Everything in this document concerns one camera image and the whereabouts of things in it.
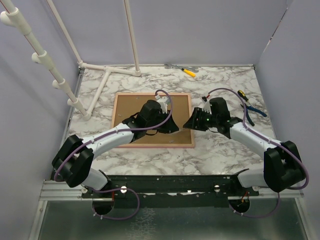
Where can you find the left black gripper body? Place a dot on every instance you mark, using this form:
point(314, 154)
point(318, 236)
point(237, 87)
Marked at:
point(164, 128)

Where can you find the pink picture frame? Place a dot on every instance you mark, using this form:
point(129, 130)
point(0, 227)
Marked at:
point(126, 104)

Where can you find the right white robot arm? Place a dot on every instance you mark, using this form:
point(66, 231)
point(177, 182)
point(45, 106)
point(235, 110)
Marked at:
point(281, 160)

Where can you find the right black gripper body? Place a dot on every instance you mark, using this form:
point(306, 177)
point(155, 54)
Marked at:
point(214, 119)

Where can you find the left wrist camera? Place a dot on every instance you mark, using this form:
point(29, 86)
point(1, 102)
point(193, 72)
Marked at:
point(164, 101)

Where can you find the silver wrench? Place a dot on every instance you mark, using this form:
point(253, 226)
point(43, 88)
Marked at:
point(189, 68)

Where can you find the yellow handled screwdriver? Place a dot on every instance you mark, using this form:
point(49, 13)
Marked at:
point(188, 72)

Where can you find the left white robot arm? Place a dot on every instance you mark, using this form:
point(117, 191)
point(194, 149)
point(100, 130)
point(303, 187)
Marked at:
point(73, 162)

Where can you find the blue handled pliers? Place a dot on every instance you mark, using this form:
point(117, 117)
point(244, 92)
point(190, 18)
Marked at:
point(253, 109)

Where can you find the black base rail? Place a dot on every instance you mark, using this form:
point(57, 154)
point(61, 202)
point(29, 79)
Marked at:
point(172, 191)

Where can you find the black yellow screwdriver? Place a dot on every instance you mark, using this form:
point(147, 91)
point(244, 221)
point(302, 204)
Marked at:
point(242, 95)

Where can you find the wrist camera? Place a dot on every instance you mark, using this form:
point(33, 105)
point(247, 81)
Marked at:
point(206, 105)
point(164, 101)

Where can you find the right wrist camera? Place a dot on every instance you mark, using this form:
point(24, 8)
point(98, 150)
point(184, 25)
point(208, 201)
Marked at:
point(206, 105)

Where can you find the white pvc pipe rack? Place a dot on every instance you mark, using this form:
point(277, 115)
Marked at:
point(24, 91)

